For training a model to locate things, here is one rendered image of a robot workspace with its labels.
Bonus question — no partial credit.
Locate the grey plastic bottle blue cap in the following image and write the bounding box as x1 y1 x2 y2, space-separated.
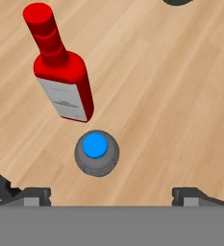
73 129 120 178

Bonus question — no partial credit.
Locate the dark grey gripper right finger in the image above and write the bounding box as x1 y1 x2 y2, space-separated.
171 186 224 208

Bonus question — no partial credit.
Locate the dark grey round object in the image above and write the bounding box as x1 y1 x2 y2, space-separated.
162 0 194 7

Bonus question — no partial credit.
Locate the red glass bottle white label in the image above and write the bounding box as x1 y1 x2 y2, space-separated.
22 2 95 124

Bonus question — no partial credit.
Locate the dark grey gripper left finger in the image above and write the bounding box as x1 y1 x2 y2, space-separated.
0 186 52 208

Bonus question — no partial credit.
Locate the dark grey curved object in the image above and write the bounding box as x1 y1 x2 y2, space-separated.
0 173 23 201

